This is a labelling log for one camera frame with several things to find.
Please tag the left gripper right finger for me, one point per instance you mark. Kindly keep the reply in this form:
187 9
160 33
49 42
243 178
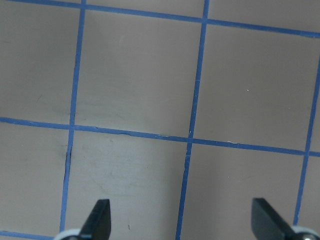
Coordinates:
266 223

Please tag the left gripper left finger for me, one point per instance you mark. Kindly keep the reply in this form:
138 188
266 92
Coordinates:
98 224

